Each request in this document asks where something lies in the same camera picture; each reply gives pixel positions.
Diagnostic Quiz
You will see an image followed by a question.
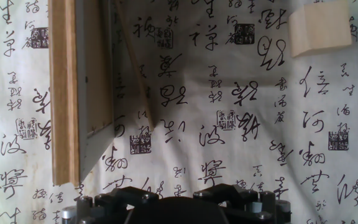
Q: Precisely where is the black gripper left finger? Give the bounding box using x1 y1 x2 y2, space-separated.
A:
75 185 160 224

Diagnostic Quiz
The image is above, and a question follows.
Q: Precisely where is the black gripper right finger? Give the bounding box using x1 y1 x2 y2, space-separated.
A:
193 182 292 224

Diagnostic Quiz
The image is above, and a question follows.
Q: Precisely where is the light wooden cube block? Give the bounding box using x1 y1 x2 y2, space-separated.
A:
288 0 353 58

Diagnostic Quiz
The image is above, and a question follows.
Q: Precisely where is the beige calligraphy print cloth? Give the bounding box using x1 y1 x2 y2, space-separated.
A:
0 0 358 224

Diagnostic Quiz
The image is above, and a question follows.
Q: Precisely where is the wooden picture frame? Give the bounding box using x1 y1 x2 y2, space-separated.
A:
47 0 155 187

